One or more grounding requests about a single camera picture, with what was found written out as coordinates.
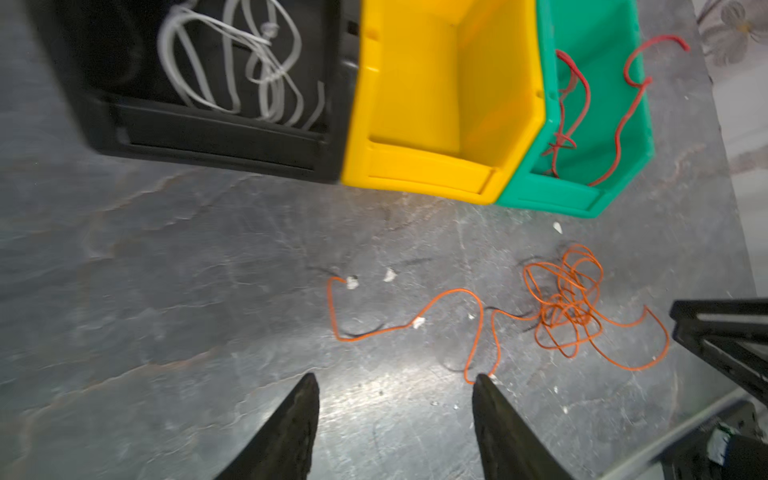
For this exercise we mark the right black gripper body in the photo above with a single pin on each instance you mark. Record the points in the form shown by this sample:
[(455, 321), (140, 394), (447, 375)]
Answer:
[(730, 445)]

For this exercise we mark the black plastic bin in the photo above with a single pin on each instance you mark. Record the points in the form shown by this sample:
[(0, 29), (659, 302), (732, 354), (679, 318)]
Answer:
[(259, 86)]

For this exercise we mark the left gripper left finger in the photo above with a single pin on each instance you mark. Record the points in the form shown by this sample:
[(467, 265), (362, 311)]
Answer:
[(282, 448)]

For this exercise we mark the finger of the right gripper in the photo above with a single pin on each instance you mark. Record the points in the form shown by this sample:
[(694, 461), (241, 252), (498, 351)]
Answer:
[(729, 335)]

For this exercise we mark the green plastic bin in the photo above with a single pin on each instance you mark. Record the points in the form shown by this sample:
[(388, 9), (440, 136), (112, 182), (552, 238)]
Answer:
[(597, 134)]

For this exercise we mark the yellow plastic bin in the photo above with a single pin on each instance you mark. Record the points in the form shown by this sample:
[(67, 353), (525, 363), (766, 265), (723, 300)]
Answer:
[(449, 97)]

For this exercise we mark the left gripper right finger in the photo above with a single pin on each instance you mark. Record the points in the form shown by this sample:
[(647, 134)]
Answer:
[(509, 449)]

